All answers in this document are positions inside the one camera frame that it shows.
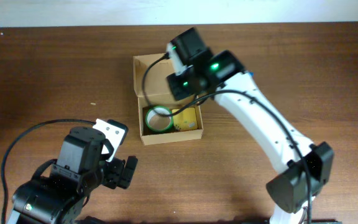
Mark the brown cardboard box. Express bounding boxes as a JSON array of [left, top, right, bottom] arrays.
[[133, 54, 204, 145]]

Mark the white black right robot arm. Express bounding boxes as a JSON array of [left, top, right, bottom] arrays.
[[167, 47, 334, 223]]

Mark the green tape roll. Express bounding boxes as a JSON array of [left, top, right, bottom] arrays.
[[145, 106, 173, 133]]

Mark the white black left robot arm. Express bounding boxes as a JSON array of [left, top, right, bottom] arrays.
[[7, 156, 138, 223]]

